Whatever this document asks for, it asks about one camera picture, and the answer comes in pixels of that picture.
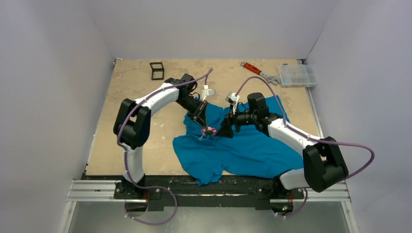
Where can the aluminium rail frame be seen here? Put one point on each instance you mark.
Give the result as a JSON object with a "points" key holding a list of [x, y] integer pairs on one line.
{"points": [[101, 190]]}

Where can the clear plastic organizer box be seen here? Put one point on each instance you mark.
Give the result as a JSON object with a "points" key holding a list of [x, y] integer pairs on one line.
{"points": [[299, 75]]}

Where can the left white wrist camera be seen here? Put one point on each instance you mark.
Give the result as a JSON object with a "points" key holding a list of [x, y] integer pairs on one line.
{"points": [[206, 92]]}

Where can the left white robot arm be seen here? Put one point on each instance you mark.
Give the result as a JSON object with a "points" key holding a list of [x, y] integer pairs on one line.
{"points": [[133, 123]]}

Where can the pink flower brooch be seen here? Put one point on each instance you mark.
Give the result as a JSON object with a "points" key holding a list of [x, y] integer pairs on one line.
{"points": [[208, 131]]}

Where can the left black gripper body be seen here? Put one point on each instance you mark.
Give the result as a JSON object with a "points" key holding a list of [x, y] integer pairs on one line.
{"points": [[189, 104]]}

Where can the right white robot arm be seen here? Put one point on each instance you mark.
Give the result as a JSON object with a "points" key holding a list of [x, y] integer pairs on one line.
{"points": [[323, 162]]}

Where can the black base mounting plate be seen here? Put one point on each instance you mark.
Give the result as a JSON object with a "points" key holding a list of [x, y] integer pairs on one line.
{"points": [[183, 191]]}

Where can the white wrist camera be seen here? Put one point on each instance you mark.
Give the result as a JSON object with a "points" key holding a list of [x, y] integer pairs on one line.
{"points": [[206, 92], [233, 100]]}

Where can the blue t-shirt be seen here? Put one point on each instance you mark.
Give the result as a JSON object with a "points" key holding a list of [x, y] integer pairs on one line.
{"points": [[248, 153]]}

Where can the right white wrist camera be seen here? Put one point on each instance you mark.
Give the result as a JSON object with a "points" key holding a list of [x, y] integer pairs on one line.
{"points": [[233, 100]]}

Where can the black wire frame stand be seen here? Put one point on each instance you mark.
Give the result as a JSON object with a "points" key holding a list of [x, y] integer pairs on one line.
{"points": [[157, 71]]}

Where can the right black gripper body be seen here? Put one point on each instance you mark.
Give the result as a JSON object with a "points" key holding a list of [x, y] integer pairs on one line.
{"points": [[232, 121]]}

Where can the red handled adjustable wrench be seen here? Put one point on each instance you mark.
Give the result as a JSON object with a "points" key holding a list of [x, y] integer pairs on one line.
{"points": [[270, 79]]}

